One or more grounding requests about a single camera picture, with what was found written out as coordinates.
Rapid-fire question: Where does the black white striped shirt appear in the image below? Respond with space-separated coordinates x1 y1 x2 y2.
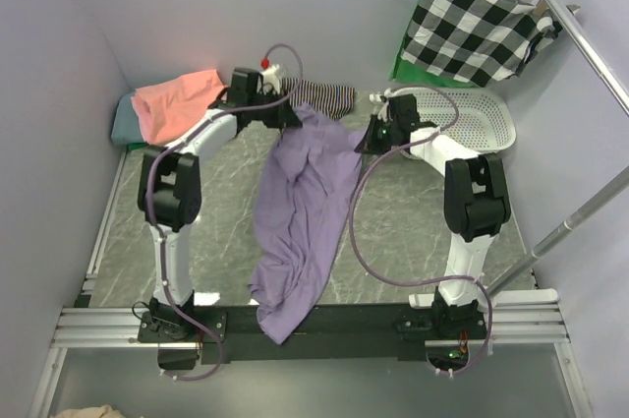
282 78 356 120

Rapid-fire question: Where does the purple t shirt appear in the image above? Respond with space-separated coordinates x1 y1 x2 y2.
248 105 364 345

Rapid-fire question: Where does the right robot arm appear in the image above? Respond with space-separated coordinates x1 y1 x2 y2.
355 90 511 335

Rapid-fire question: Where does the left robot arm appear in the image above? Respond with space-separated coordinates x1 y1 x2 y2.
138 62 302 334

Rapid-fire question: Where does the white rack foot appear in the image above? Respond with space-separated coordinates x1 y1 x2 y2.
369 93 388 105

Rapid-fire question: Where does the green hanging cloth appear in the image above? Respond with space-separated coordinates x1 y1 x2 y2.
388 33 477 89

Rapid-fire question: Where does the pink folded t shirt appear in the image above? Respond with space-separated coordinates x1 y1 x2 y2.
131 69 225 146

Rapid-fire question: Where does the white plastic laundry basket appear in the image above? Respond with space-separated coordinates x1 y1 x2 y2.
384 87 516 153

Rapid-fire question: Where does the green folded t shirt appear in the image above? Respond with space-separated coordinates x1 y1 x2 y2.
127 143 147 151

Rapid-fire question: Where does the grey-blue folded t shirt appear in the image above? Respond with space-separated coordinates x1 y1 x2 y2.
110 92 145 147

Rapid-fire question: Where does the black white checkered cloth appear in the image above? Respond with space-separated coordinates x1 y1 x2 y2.
402 0 563 88

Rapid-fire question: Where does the black base beam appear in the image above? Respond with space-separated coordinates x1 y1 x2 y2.
137 303 492 365

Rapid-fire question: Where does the silver metal rack pole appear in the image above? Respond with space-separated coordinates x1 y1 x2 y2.
544 0 628 115

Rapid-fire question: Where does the silver diagonal rack pole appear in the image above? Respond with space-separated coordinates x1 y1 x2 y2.
488 166 629 297

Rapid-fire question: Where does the beige cloth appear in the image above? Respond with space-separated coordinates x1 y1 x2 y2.
53 405 124 418

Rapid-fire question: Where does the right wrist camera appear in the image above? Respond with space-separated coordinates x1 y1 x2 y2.
370 90 391 122

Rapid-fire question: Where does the aluminium rail frame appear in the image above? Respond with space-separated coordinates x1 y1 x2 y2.
34 154 593 417

